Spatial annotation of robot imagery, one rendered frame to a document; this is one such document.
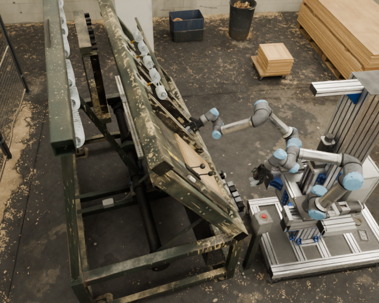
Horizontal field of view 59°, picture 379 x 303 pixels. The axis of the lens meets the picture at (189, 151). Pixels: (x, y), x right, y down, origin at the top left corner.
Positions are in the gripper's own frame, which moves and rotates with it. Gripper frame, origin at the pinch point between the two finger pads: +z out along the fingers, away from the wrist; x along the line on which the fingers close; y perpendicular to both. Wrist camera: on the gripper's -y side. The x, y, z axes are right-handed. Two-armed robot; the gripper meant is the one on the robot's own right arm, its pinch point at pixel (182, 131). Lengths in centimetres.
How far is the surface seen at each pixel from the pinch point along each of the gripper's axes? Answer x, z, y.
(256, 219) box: 45, -16, 85
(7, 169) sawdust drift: -3, 225, -113
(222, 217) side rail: 3, -2, 91
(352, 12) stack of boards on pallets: 244, -291, -253
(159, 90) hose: -69, -16, 24
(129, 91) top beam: -82, 0, 23
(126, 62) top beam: -82, -5, -8
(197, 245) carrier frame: 28, 33, 87
